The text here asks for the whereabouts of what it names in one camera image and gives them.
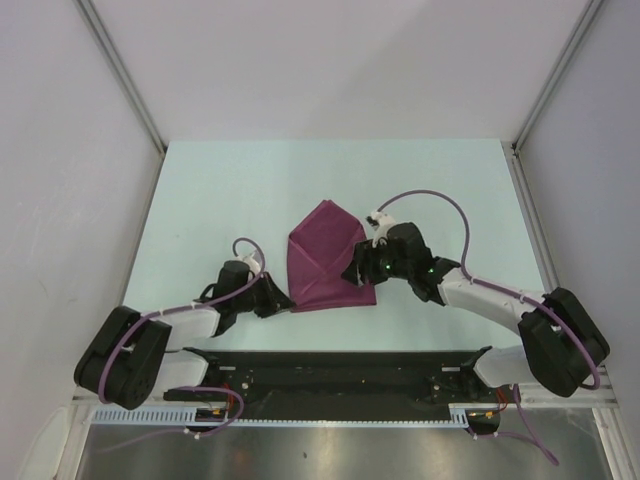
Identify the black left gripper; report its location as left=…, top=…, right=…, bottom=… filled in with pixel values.
left=233, top=271, right=296, bottom=318

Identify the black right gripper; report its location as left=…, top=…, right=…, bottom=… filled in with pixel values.
left=340, top=235, right=412, bottom=287

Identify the purple cloth napkin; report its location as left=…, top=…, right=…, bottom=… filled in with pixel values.
left=287, top=200, right=377, bottom=313

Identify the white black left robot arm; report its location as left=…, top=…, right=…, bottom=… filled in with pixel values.
left=73, top=258, right=296, bottom=410

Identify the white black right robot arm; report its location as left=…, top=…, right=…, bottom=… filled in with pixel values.
left=342, top=223, right=610, bottom=401

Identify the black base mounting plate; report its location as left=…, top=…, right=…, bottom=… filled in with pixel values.
left=163, top=351, right=510, bottom=420

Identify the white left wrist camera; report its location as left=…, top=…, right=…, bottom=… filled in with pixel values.
left=241, top=251, right=264, bottom=276

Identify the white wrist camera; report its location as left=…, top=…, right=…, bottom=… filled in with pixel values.
left=366, top=211, right=396, bottom=248
left=241, top=251, right=264, bottom=276

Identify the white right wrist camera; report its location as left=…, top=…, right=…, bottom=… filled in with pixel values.
left=366, top=211, right=396, bottom=248

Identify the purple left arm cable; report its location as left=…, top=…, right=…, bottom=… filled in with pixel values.
left=97, top=236, right=266, bottom=453

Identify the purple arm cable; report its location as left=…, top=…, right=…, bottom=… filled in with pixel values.
left=374, top=189, right=601, bottom=465
left=97, top=236, right=266, bottom=453

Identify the aluminium side rail right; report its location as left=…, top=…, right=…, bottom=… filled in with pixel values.
left=502, top=143, right=561, bottom=291

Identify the light blue cable duct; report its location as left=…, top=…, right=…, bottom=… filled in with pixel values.
left=90, top=406, right=469, bottom=429

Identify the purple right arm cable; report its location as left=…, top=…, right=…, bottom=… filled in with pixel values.
left=374, top=189, right=601, bottom=465

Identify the aluminium frame post left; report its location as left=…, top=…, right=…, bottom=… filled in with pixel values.
left=73, top=0, right=168, bottom=158

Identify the aluminium frame post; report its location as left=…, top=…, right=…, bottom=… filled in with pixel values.
left=510, top=0, right=608, bottom=155
left=73, top=0, right=168, bottom=158

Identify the aluminium frame post right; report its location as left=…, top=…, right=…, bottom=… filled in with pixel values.
left=510, top=0, right=608, bottom=155

